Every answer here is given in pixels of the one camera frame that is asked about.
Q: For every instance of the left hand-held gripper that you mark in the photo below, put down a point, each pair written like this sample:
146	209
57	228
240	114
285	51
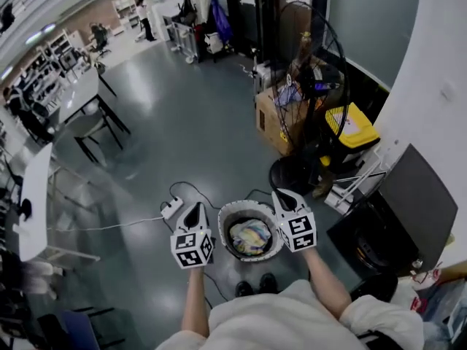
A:
191	248

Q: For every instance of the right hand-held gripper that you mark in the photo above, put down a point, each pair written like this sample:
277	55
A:
299	232

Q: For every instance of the white laundry basket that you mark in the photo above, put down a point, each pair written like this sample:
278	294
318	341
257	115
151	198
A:
224	232

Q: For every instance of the pastel striped clothes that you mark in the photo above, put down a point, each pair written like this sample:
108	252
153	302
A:
251	235

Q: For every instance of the black washing machine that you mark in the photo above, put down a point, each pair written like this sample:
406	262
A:
419	195

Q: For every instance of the person's right forearm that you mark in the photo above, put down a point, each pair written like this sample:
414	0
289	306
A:
326	283

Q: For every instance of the person's left forearm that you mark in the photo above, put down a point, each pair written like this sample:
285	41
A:
195	301

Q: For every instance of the white power strip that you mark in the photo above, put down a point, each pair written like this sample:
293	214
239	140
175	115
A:
172	207

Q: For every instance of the black floor fan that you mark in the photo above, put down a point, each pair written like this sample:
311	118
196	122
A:
292	173

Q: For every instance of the white folded metal rack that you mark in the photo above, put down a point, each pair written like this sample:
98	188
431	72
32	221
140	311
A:
350	188

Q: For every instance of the brown cardboard box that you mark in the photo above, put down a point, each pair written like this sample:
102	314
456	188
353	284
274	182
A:
268	126

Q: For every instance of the person's right black shoe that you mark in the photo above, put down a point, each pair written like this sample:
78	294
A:
268	283

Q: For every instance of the person's black shoe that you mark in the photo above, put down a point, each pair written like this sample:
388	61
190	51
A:
268	283
244	289

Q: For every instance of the person's left black shoe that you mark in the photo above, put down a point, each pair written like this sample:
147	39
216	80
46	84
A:
244	289

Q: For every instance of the black bin yellow lid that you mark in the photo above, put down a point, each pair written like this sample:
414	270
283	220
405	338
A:
355	130

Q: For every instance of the person's white shirt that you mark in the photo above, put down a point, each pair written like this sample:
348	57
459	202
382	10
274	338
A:
284	323

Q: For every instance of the grey chair black legs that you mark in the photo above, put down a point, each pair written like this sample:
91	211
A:
87	122

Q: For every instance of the blue chair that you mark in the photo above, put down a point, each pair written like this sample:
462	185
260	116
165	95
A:
76	330

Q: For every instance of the white table black legs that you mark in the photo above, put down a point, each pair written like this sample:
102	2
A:
82	89

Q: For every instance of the plastic-wrapped grey appliance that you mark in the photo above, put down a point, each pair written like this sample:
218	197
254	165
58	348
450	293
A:
445	312

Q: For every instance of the grey framed board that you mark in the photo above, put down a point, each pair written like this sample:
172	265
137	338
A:
372	24

